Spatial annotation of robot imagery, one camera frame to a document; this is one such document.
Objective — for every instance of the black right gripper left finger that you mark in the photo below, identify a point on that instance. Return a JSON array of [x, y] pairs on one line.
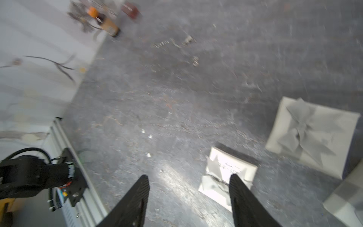
[[130, 211]]

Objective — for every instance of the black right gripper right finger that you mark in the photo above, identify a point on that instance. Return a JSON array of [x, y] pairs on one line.
[[246, 209]]

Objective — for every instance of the white bow gift box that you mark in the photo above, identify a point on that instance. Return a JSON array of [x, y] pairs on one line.
[[313, 135], [220, 166]]

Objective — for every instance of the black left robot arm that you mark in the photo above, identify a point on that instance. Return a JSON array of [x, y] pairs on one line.
[[28, 171]]

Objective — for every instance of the brown bottle orange cap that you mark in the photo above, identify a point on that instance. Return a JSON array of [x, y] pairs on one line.
[[104, 22]]

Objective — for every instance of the small brown block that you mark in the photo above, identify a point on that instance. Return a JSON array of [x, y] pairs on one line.
[[130, 9]]

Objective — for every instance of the aluminium mounting rail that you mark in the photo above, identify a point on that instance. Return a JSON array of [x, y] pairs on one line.
[[80, 204]]

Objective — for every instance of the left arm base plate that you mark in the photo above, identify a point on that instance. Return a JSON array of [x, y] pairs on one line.
[[76, 184]]

